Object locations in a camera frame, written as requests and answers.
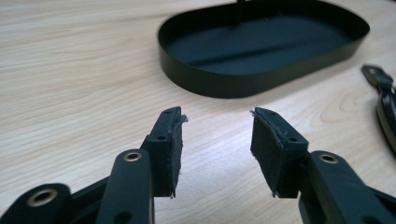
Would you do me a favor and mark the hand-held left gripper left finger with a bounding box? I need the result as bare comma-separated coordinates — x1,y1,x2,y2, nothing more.
141,105,188,199

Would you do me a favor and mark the black key fob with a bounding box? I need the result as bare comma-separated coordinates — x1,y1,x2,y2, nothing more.
361,63,396,157

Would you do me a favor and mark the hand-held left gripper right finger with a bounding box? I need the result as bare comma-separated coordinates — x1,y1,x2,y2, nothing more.
249,106,310,199

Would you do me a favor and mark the black key rack with tray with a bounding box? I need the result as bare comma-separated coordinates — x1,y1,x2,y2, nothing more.
157,0,371,99

